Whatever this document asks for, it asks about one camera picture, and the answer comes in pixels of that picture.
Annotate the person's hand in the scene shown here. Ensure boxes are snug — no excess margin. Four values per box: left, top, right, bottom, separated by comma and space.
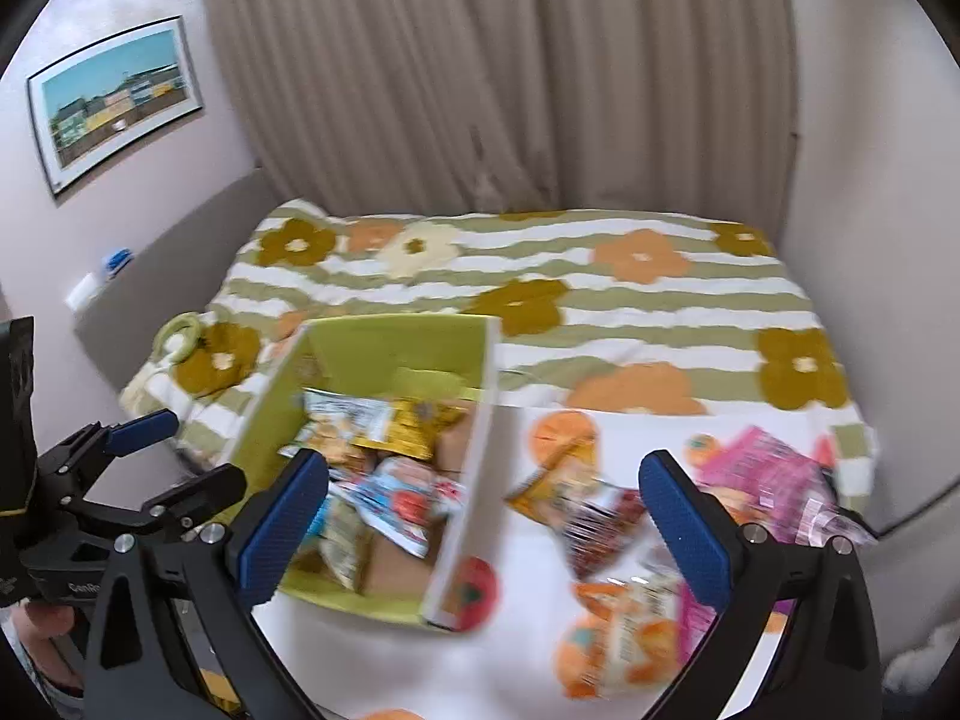
11, 601, 83, 691

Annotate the framed landscape picture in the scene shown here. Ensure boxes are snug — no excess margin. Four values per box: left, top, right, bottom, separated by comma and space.
26, 16, 203, 197

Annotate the beige curtain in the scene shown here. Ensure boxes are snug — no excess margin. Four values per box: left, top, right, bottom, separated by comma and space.
203, 0, 797, 232

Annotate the light blue noodle snack bag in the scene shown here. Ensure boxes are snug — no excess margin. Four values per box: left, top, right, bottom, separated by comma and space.
332, 455, 466, 559

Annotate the grey headboard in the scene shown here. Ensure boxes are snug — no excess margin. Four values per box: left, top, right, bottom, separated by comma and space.
73, 169, 280, 392

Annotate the small orange white snack bag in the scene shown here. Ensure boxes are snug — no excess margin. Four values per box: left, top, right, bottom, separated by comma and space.
278, 388, 394, 468

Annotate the white fruit print tablecloth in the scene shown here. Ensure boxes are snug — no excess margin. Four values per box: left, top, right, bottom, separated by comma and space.
250, 406, 850, 720

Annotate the red black chips bag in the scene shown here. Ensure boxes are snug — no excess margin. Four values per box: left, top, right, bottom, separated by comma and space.
505, 454, 646, 582

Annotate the yellow gold snack bag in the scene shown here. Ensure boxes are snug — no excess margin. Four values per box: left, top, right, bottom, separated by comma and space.
352, 398, 469, 463

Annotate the blue cream cartoon snack bag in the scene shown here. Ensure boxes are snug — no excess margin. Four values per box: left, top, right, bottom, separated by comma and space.
296, 494, 373, 593

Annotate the green cardboard box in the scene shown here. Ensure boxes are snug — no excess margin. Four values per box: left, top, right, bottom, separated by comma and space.
228, 314, 500, 631

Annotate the pink snack bag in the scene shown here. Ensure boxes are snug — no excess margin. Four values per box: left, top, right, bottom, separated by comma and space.
685, 426, 877, 548

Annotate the orange cream snack bag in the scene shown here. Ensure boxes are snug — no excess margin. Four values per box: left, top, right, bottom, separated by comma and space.
553, 574, 716, 699

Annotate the green striped floral blanket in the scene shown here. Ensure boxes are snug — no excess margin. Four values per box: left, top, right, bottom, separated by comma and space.
121, 199, 875, 511

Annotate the blue white bottle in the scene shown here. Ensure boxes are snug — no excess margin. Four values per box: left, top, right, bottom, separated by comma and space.
65, 247, 133, 314

